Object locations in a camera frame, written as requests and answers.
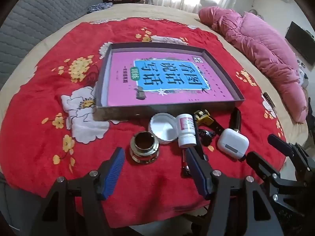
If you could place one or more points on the beige bed sheet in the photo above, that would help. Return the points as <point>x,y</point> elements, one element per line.
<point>172,11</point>

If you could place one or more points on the black television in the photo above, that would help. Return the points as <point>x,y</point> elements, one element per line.
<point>301,41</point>

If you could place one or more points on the grey quilted headboard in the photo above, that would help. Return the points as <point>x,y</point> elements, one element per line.
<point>37,12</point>

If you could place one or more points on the pink quilted duvet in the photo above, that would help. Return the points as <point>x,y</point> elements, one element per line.
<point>258,44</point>

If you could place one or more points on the blue patterned cloth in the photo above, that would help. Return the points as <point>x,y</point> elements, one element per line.
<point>99,7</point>

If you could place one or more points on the white round lid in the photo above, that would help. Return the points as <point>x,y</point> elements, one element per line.
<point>162,130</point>

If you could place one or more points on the shallow grey cardboard box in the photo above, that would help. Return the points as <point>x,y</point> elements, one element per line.
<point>118,111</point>

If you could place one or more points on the red floral blanket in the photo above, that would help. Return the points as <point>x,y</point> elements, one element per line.
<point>49,91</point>

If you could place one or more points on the yellow and black wristwatch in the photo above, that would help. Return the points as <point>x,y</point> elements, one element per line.
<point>204,119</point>

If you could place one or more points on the white earbuds case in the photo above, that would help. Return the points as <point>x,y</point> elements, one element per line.
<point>231,141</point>

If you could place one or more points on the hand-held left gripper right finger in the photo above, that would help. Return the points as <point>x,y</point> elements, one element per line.
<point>196,174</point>

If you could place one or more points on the grey pillow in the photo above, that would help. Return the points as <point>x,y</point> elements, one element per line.
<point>206,4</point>

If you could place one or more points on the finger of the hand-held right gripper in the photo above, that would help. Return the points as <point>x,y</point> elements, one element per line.
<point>256,161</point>
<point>280,145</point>

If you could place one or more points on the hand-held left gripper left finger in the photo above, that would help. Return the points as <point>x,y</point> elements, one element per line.
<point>114,174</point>

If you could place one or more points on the black hair claw clip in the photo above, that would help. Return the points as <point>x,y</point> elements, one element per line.
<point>206,136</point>

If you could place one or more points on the pink book with blue panel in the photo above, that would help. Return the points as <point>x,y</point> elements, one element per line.
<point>123,83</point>

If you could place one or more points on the red and black pen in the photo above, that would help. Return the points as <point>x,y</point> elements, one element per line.
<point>184,167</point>

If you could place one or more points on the white pill bottle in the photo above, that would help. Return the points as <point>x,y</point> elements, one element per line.
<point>185,130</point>

